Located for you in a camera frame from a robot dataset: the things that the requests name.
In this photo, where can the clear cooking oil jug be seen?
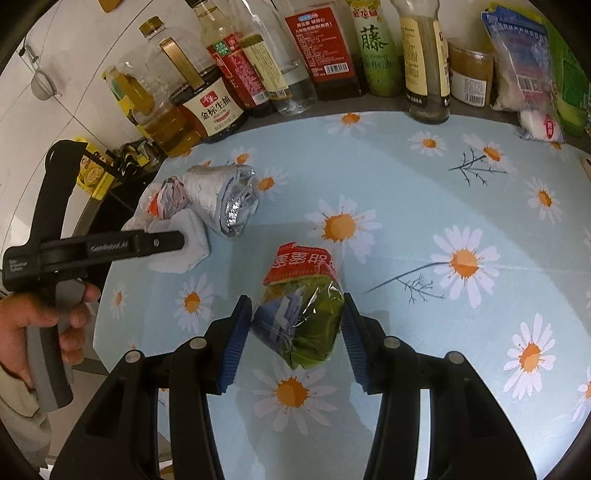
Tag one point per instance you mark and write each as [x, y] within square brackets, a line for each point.
[171, 134]

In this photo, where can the metal mesh strainer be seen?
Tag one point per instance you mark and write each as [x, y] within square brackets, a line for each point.
[44, 85]

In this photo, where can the square red label bottle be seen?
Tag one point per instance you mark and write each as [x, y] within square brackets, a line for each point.
[318, 41]

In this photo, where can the pale label clear bottle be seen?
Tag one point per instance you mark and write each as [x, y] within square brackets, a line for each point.
[268, 69]

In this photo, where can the wooden spatula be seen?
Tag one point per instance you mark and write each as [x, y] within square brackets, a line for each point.
[111, 4]

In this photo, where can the plastic with red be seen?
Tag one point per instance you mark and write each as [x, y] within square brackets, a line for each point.
[162, 198]

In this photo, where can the green sauce bottle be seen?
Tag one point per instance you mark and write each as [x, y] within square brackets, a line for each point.
[376, 50]

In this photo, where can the grey-white tissue wad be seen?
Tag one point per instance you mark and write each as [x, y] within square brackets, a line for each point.
[184, 263]

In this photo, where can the person's left forearm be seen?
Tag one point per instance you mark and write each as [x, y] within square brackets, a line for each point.
[18, 397]

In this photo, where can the blue white plastic bag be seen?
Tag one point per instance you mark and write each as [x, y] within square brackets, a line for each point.
[521, 60]

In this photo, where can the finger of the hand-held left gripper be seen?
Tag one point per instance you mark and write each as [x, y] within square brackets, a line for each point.
[166, 242]

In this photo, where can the small brown jar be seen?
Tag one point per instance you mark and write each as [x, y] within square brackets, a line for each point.
[471, 78]

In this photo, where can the yellow cap clear bottle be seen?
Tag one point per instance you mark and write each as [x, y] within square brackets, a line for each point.
[425, 55]

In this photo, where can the gold cap clear bottle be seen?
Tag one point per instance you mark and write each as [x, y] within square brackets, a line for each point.
[152, 26]

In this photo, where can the green refill pouch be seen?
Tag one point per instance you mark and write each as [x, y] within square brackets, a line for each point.
[573, 83]

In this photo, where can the yellow dish soap bottle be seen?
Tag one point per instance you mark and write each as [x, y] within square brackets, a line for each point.
[90, 171]

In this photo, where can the black sink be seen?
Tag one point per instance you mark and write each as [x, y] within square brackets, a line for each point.
[121, 199]

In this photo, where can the silver foil wrapper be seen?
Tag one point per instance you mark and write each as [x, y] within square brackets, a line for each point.
[221, 194]

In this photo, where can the blue daisy tablecloth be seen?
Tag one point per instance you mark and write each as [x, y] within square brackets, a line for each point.
[415, 221]

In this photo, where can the green label bottle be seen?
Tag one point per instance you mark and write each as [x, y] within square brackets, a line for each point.
[122, 92]

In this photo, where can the black yellow dishcloth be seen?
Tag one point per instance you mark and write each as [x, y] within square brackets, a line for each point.
[136, 157]

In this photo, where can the person's left hand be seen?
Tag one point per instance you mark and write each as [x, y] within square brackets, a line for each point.
[23, 323]

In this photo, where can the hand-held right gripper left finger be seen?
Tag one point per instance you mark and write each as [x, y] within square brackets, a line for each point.
[235, 341]

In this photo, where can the dark soy sauce jug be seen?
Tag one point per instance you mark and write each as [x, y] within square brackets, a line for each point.
[212, 115]

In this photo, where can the green snack wrapper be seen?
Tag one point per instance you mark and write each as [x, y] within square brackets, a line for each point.
[300, 318]

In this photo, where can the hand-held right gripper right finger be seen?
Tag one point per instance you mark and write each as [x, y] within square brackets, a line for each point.
[358, 341]

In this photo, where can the black cap vinegar bottle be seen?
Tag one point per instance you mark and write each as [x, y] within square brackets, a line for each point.
[235, 69]

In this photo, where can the small white packet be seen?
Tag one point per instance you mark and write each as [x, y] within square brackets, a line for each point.
[542, 125]

